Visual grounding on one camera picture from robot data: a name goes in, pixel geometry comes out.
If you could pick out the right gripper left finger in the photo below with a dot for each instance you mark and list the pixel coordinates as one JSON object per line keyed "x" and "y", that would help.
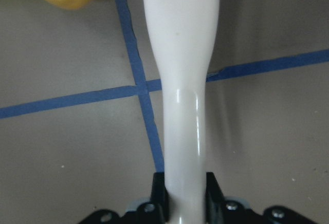
{"x": 155, "y": 210}

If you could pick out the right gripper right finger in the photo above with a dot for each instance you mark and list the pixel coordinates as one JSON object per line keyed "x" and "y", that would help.
{"x": 220, "y": 209}

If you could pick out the beige hand brush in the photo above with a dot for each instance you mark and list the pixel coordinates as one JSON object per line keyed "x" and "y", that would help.
{"x": 182, "y": 35}

